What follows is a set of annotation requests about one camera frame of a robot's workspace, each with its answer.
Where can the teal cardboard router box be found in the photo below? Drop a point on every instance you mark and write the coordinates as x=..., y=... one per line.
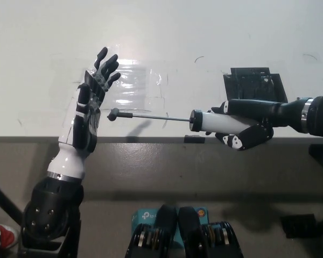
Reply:
x=142, y=216

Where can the red and white shoe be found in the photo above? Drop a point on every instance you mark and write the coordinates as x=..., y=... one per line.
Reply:
x=5, y=233

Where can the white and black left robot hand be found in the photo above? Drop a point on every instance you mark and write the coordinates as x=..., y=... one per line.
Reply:
x=82, y=126

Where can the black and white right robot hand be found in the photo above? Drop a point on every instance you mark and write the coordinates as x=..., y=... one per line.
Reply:
x=258, y=107

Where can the black tape patch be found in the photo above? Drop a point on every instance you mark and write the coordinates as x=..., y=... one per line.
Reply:
x=247, y=86

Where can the small black tape piece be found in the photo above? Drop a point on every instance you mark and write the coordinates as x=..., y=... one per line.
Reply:
x=193, y=139

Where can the small white air pump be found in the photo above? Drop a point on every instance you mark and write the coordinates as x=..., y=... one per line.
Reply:
x=218, y=121

